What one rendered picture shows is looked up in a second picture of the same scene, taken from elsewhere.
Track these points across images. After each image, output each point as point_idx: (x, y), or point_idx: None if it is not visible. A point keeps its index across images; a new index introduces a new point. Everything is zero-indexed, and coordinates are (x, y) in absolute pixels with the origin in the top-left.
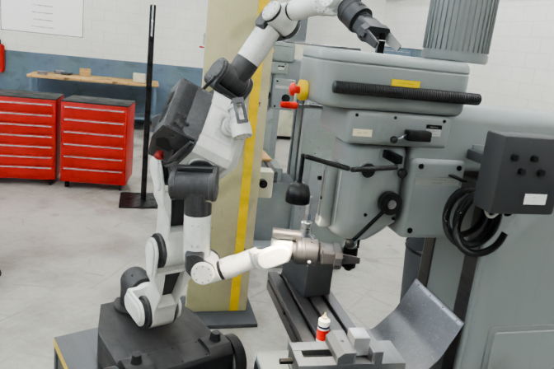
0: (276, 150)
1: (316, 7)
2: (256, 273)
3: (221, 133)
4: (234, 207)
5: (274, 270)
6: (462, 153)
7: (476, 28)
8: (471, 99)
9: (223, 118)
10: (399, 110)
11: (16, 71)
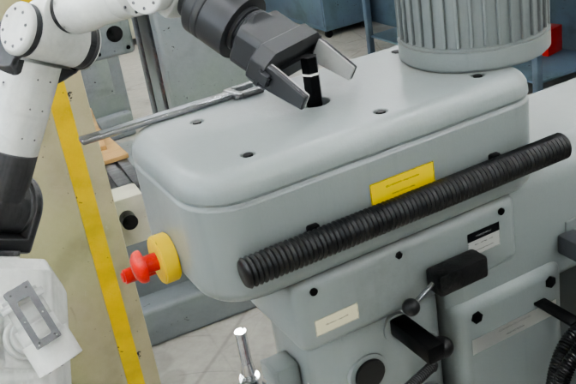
0: (126, 72)
1: (125, 4)
2: (171, 353)
3: (9, 360)
4: (93, 294)
5: (201, 333)
6: (549, 248)
7: None
8: (552, 156)
9: (2, 318)
10: (403, 237)
11: None
